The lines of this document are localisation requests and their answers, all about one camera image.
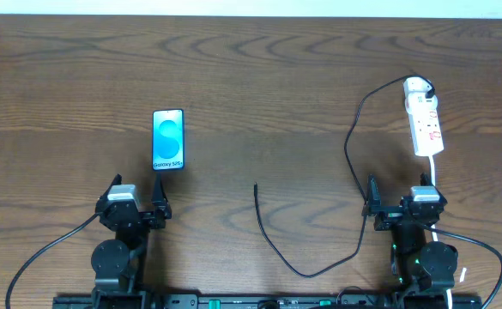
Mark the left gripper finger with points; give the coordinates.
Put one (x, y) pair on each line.
(158, 198)
(117, 180)

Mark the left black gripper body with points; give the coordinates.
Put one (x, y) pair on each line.
(143, 217)

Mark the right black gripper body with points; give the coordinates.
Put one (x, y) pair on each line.
(395, 217)

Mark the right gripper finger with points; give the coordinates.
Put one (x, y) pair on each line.
(373, 198)
(425, 180)

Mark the blue screen Samsung smartphone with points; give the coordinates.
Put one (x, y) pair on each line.
(168, 140)

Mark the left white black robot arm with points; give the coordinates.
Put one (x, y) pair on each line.
(119, 263)

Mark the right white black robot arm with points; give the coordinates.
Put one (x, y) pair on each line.
(425, 268)

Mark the white power strip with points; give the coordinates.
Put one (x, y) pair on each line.
(424, 124)

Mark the white USB wall charger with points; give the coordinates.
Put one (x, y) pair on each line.
(418, 84)

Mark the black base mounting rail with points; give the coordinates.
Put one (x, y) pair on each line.
(192, 301)

